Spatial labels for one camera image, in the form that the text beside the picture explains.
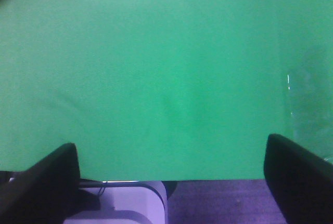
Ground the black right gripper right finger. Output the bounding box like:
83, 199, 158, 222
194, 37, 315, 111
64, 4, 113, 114
263, 134, 332, 223

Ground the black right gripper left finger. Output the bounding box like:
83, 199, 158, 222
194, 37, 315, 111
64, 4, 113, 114
1, 143, 80, 223

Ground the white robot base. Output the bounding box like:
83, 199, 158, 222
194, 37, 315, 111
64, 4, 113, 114
64, 180, 169, 223

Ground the clear plastic film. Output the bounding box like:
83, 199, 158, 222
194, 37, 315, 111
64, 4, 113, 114
287, 46, 332, 163

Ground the green tablecloth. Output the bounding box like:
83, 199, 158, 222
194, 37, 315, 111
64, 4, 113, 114
1, 0, 332, 181

